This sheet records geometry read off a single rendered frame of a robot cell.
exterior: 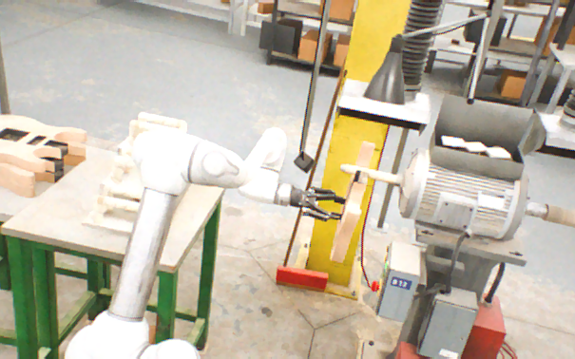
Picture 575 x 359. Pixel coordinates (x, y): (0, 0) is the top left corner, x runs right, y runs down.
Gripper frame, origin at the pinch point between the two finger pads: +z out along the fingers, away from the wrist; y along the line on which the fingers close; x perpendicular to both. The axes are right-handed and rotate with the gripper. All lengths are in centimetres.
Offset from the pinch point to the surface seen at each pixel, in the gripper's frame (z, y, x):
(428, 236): 30.5, 10.8, 10.8
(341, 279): 9, -43, -123
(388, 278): 18.8, 34.6, 15.4
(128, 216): -77, 23, -5
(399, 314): 25.5, 39.2, 3.5
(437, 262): 35.9, 16.1, 4.2
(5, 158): -130, 13, -3
